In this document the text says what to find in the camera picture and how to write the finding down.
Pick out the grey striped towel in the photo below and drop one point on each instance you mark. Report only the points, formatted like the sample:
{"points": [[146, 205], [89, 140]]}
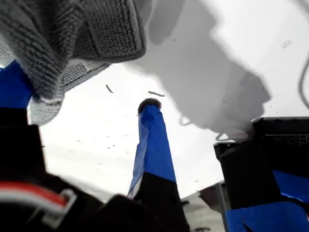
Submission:
{"points": [[60, 29]]}

